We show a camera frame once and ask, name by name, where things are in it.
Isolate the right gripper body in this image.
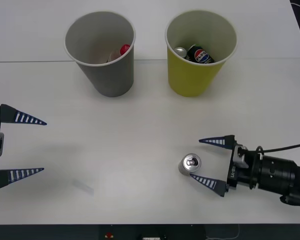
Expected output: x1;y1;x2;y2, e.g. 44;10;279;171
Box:
225;143;259;191

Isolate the silver can with closed top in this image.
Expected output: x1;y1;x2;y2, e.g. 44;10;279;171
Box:
174;46;189;58

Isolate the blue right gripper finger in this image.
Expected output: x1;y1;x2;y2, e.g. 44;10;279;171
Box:
198;134;237;151
189;174;229;198

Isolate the grey plastic waste bin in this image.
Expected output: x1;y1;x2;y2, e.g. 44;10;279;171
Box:
64;10;137;98

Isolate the yellow-green plastic waste bin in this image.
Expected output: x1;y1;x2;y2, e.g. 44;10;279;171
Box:
164;9;238;98

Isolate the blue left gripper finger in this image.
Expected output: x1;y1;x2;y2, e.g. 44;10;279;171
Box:
0;167;45;191
0;103;48;126

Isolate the silver can with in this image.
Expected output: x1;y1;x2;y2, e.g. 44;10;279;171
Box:
174;46;189;58
177;153;202;176

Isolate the clear bottle with red cap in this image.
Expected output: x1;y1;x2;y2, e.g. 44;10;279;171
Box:
106;44;132;64

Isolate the black robot torso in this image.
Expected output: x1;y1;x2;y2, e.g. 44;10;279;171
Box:
99;224;209;240

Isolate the black can with round logo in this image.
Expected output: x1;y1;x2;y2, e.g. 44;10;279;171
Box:
185;43;217;64

